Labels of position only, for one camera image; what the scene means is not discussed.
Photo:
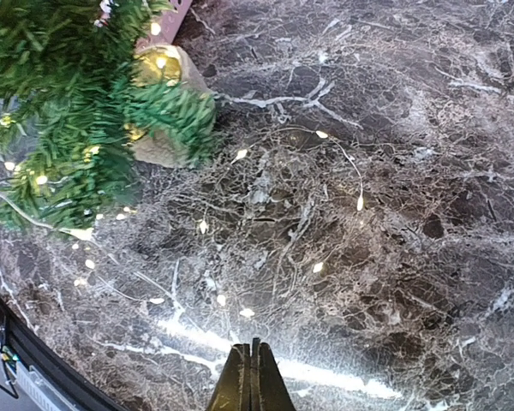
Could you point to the small green christmas tree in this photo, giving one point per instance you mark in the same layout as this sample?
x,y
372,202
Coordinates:
x,y
67,92

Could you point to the beige tree pot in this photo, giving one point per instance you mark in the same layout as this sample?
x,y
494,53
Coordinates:
x,y
176,126

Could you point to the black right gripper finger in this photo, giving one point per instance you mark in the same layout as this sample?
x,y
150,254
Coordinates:
x,y
250,381

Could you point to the pink plastic basket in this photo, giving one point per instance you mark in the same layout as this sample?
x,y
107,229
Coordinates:
x,y
165,28

